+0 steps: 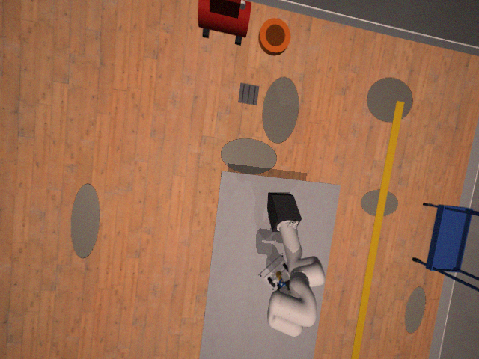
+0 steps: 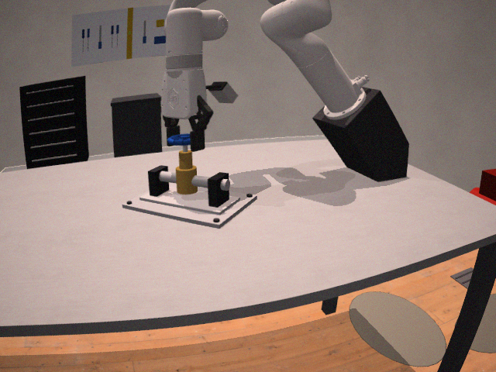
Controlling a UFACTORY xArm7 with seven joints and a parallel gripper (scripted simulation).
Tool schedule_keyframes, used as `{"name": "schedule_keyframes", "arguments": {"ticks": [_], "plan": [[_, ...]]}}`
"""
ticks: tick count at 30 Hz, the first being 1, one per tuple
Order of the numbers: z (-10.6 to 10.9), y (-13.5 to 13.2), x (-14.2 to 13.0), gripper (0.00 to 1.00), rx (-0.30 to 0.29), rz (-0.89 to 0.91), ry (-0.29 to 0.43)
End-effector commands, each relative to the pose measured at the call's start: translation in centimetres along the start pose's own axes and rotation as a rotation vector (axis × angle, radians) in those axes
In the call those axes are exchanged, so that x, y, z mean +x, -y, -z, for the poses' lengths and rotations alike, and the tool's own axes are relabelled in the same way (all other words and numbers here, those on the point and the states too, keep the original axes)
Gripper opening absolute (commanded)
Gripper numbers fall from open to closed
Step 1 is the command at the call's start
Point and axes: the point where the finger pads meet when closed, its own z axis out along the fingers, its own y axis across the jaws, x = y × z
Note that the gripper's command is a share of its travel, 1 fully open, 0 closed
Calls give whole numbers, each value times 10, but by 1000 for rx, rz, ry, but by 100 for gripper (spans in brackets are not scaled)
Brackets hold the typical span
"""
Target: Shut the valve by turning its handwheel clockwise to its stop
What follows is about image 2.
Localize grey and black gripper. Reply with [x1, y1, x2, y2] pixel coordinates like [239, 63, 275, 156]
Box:
[160, 67, 213, 152]

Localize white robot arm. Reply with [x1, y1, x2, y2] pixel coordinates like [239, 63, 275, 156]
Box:
[164, 0, 370, 120]

